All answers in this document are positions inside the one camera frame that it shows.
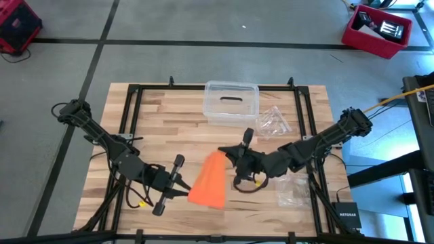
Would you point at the crumpled clear plastic bag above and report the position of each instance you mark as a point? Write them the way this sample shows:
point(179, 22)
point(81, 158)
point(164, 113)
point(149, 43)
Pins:
point(273, 122)
point(293, 191)

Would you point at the black desk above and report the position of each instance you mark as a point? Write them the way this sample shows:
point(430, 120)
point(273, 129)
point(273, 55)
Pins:
point(420, 135)

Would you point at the red and black generator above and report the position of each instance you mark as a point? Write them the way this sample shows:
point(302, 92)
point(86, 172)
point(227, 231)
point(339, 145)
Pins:
point(17, 25)

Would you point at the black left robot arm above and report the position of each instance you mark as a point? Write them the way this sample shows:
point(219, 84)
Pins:
point(118, 156)

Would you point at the clear plastic storage box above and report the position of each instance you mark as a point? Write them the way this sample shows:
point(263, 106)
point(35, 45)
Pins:
point(230, 122)

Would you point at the black shiny device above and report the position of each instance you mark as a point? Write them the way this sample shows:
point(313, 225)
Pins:
point(390, 30)

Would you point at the white paper sheet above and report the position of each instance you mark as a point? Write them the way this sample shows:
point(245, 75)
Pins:
point(369, 32)

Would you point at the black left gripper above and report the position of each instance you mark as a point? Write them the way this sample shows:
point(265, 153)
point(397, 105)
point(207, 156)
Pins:
point(162, 181)

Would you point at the orange elastic bandage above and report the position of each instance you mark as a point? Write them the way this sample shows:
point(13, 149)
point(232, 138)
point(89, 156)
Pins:
point(210, 179)

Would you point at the grey mounting plate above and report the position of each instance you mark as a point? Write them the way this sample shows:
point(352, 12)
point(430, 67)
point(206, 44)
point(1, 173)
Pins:
point(308, 138)

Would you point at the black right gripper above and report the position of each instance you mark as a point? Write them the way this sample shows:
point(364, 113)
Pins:
point(252, 164)

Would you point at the black aluminium table frame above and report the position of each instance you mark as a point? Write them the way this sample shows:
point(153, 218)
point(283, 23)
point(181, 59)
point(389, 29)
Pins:
point(159, 87)

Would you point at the small black box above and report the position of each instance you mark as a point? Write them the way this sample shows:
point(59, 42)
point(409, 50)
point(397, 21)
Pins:
point(363, 18)

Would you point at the black Netgear network switch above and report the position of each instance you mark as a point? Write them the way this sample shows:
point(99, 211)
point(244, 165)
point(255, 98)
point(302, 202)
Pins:
point(346, 215)

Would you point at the red plastic bin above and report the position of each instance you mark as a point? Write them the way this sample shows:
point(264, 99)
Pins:
point(369, 45)

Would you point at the black aluminium crossbar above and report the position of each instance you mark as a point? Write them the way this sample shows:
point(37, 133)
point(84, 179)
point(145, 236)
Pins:
point(68, 237)

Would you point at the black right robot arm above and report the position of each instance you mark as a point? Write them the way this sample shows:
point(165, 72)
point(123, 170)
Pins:
point(315, 145)

